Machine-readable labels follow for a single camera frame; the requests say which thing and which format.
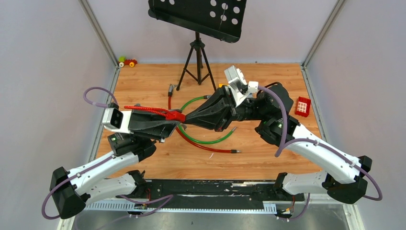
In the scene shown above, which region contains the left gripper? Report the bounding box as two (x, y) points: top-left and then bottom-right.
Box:
(128, 103), (182, 144)

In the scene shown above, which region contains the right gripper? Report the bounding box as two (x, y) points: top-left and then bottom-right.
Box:
(180, 83), (266, 131)

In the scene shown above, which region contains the red padlock with thin cable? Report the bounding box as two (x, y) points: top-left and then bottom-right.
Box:
(124, 105), (186, 123)

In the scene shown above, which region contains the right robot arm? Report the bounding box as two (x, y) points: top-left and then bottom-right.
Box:
(185, 81), (376, 204)

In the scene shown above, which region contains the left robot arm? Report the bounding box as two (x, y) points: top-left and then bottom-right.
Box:
(41, 106), (185, 219)

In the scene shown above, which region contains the toy car red green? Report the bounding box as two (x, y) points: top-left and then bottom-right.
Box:
(118, 56), (137, 68)

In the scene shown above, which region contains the red window block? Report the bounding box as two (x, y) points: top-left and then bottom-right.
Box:
(294, 96), (312, 117)

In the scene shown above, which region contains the black music stand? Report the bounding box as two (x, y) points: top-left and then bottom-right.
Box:
(148, 0), (247, 90)

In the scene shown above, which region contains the green cable lock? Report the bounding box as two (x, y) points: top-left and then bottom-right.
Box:
(178, 95), (237, 145)

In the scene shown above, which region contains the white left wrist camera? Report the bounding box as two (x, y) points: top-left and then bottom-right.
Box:
(101, 103), (131, 134)

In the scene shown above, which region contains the thick red cable lock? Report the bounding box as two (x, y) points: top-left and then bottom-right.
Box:
(168, 84), (241, 153)

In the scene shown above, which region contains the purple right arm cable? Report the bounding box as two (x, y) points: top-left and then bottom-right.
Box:
(257, 85), (383, 222)

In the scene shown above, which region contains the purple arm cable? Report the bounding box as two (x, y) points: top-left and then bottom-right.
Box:
(41, 86), (173, 222)
(257, 85), (383, 222)

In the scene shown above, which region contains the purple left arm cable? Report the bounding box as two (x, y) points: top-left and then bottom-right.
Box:
(41, 86), (173, 222)

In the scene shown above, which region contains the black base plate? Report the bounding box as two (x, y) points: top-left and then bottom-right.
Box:
(127, 179), (305, 210)

